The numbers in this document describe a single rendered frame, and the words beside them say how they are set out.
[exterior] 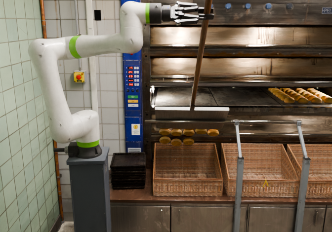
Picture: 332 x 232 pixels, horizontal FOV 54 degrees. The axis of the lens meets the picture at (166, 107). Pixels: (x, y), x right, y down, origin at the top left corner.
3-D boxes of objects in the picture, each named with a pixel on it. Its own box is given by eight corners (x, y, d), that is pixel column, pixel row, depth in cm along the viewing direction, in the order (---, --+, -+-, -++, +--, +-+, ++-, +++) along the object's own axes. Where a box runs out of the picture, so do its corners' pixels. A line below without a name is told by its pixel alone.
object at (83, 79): (76, 81, 286) (75, 69, 283) (87, 81, 285) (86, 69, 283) (73, 83, 278) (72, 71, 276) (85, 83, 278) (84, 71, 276)
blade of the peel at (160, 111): (229, 110, 240) (228, 107, 241) (154, 109, 241) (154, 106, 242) (222, 129, 273) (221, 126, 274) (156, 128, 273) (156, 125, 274)
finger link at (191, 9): (175, 16, 153) (174, 13, 153) (198, 12, 154) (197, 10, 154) (175, 10, 149) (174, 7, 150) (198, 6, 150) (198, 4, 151)
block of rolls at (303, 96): (267, 90, 360) (267, 85, 359) (310, 90, 359) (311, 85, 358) (285, 103, 302) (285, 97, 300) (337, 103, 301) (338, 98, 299)
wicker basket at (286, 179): (219, 170, 303) (220, 142, 296) (280, 171, 301) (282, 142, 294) (226, 197, 256) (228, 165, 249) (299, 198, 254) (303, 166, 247)
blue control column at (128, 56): (144, 149, 505) (142, 4, 449) (154, 149, 504) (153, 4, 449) (128, 224, 318) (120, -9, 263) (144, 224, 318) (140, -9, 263)
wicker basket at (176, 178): (154, 170, 303) (153, 141, 296) (214, 170, 303) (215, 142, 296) (151, 197, 256) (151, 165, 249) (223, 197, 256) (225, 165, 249)
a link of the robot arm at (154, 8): (148, 13, 144) (149, -3, 148) (149, 30, 154) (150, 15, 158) (162, 13, 144) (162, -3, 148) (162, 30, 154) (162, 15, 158)
